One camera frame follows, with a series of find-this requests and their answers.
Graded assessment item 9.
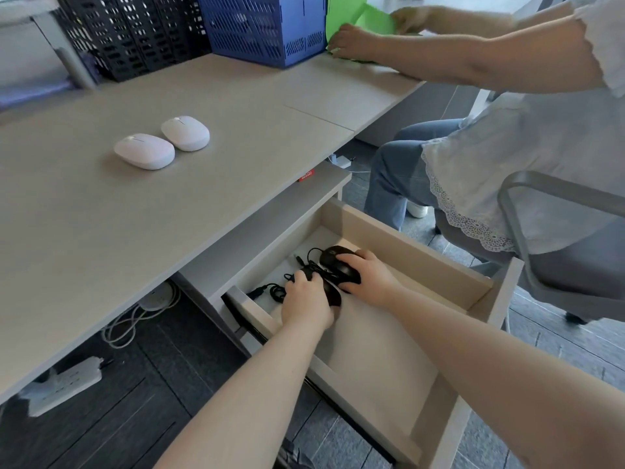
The person's left hand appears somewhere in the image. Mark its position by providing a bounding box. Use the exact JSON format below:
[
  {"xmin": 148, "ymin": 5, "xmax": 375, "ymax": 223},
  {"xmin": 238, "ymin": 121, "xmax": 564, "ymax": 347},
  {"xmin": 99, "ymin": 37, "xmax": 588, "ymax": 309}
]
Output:
[{"xmin": 280, "ymin": 268, "xmax": 336, "ymax": 334}]

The grey office chair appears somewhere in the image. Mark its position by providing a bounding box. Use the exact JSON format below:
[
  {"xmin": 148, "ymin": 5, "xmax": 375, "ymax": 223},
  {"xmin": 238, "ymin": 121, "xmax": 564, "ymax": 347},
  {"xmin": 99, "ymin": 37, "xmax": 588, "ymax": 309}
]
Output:
[{"xmin": 434, "ymin": 170, "xmax": 625, "ymax": 326}]

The green paper folder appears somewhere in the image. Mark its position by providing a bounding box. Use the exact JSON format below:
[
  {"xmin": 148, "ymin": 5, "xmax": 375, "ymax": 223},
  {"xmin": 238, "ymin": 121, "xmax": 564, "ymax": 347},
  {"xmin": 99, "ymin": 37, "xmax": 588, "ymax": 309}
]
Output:
[{"xmin": 324, "ymin": 0, "xmax": 407, "ymax": 62}]

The person's right hand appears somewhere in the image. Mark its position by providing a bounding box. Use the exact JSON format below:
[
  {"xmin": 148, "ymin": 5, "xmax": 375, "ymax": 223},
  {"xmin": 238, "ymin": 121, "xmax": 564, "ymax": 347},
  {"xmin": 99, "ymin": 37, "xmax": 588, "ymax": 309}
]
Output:
[{"xmin": 336, "ymin": 248, "xmax": 404, "ymax": 311}]

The person's left forearm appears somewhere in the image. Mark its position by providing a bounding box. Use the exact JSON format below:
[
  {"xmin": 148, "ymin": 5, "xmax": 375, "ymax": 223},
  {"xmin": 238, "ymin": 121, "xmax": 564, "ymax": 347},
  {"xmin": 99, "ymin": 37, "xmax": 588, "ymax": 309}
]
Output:
[{"xmin": 154, "ymin": 321, "xmax": 337, "ymax": 469}]

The white power strip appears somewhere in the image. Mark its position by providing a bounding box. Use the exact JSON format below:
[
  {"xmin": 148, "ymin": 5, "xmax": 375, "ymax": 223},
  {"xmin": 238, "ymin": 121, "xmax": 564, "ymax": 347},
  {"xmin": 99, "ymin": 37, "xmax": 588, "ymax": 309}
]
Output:
[{"xmin": 21, "ymin": 356, "xmax": 106, "ymax": 419}]

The white wireless computer mouse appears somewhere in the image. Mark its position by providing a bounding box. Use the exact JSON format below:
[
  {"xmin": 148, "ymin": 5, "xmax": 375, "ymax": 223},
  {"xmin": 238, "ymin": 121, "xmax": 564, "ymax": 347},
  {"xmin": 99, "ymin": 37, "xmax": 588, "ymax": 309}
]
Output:
[
  {"xmin": 114, "ymin": 134, "xmax": 176, "ymax": 171},
  {"xmin": 160, "ymin": 116, "xmax": 211, "ymax": 152}
]

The beige drawer cabinet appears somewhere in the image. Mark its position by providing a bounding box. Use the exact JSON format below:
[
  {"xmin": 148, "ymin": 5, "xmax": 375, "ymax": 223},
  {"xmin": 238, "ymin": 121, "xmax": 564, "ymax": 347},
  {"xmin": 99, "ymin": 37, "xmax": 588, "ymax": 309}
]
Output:
[{"xmin": 173, "ymin": 162, "xmax": 353, "ymax": 354}]

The beige wooden drawer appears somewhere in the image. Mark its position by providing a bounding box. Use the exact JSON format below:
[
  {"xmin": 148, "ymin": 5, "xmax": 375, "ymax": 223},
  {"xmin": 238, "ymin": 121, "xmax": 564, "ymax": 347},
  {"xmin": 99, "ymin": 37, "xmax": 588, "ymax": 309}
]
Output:
[{"xmin": 222, "ymin": 197, "xmax": 525, "ymax": 469}]

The person's right forearm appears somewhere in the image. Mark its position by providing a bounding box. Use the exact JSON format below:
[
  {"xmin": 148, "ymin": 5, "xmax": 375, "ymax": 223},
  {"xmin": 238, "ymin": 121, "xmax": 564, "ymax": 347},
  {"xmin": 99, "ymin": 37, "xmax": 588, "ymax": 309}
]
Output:
[{"xmin": 388, "ymin": 287, "xmax": 625, "ymax": 469}]

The grey desk organiser tray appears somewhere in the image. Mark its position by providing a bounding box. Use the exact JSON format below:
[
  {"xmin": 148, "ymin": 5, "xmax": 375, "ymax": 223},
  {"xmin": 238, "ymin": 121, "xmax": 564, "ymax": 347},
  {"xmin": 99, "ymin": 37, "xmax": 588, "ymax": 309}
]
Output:
[{"xmin": 0, "ymin": 0, "xmax": 99, "ymax": 112}]

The black plastic file rack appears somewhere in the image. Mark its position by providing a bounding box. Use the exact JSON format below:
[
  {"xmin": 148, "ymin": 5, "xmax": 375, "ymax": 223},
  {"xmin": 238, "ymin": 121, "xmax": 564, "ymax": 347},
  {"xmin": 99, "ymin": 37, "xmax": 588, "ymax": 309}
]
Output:
[{"xmin": 53, "ymin": 0, "xmax": 214, "ymax": 83}]

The black mouse cable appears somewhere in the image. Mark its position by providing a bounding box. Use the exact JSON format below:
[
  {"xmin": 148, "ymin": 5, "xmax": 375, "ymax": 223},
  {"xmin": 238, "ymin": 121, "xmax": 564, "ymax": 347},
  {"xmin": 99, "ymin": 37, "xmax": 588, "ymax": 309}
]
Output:
[
  {"xmin": 246, "ymin": 272, "xmax": 299, "ymax": 304},
  {"xmin": 292, "ymin": 247, "xmax": 327, "ymax": 278}
]

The white power cable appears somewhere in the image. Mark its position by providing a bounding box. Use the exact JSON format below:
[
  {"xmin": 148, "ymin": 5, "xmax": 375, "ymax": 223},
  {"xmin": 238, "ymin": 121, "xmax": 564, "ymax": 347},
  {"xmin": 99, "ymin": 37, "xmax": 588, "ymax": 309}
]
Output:
[{"xmin": 100, "ymin": 282, "xmax": 182, "ymax": 350}]

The round white cable hub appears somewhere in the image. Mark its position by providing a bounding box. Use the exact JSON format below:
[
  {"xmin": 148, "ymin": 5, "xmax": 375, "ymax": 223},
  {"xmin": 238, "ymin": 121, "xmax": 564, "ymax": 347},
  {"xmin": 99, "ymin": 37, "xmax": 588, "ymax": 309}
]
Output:
[{"xmin": 139, "ymin": 283, "xmax": 175, "ymax": 311}]

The blue plastic file rack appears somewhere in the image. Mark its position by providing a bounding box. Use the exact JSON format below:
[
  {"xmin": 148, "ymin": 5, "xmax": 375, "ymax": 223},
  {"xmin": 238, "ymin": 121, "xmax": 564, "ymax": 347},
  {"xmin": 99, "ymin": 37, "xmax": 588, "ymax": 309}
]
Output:
[{"xmin": 195, "ymin": 0, "xmax": 329, "ymax": 70}]

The black wired computer mouse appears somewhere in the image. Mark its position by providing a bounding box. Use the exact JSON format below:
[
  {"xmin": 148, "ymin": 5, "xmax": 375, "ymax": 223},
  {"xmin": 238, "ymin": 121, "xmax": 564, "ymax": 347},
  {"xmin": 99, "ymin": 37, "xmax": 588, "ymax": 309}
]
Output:
[
  {"xmin": 297, "ymin": 267, "xmax": 343, "ymax": 308},
  {"xmin": 319, "ymin": 245, "xmax": 362, "ymax": 288}
]

